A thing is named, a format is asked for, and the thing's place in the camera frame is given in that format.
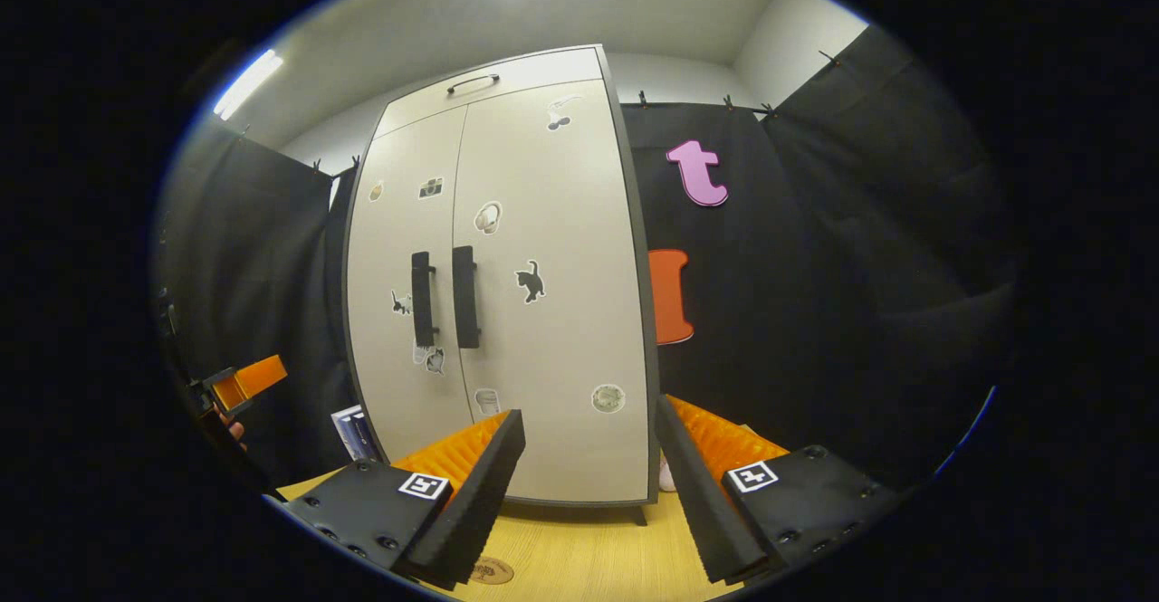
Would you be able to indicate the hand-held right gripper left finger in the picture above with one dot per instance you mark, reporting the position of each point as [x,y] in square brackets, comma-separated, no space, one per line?
[471,511]

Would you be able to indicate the white cabinet door with phone sticker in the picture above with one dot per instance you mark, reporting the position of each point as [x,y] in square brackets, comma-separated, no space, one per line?
[389,240]

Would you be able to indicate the white cabinet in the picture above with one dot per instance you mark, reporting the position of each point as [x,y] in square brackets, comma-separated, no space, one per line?
[561,358]

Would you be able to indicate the blue and white box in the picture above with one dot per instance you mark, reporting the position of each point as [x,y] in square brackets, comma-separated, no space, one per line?
[353,430]

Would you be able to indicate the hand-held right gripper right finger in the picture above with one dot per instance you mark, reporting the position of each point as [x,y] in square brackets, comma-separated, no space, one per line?
[702,502]

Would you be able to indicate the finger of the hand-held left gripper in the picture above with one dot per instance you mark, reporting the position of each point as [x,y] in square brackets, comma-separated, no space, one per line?
[258,377]

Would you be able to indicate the black backdrop cloth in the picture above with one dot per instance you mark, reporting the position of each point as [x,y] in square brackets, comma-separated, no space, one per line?
[860,267]
[253,258]

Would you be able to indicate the small pink object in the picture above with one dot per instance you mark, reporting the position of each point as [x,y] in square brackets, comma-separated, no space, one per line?
[666,475]

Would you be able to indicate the white cabinet door with headphone sticker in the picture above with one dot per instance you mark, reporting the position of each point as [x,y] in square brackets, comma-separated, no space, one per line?
[570,222]

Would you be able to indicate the round wooden coaster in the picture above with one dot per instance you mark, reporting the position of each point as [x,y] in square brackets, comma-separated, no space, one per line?
[492,570]

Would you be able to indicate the ceiling light panel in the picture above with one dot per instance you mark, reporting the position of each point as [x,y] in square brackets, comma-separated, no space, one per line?
[247,84]

